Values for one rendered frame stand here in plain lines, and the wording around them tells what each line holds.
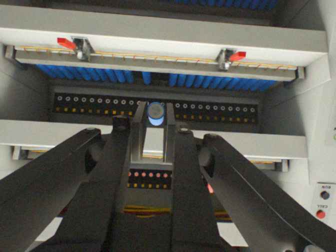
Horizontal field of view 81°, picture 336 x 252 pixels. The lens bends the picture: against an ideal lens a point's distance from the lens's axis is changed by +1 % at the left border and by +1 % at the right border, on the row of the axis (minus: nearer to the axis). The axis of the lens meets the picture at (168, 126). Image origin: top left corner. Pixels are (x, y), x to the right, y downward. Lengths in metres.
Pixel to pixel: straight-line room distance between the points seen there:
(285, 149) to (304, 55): 0.18
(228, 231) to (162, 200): 0.24
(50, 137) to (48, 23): 0.20
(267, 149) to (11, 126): 0.49
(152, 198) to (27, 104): 0.42
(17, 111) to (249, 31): 0.50
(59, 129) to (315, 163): 0.50
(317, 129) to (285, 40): 0.18
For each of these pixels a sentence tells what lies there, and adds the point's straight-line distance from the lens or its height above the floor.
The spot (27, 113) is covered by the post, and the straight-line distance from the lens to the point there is 0.56.
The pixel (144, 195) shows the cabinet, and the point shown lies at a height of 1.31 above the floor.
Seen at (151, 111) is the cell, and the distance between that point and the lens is 0.20.
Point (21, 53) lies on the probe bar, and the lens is 0.49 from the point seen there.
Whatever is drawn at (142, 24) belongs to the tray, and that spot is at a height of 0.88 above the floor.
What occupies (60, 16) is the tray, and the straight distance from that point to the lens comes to 0.43.
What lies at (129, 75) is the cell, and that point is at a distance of 0.46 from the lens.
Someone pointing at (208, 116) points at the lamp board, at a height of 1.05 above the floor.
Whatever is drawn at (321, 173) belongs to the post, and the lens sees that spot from 0.51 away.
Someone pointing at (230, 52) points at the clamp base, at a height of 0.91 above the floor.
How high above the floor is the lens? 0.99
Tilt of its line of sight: 10 degrees up
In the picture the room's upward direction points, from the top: 176 degrees counter-clockwise
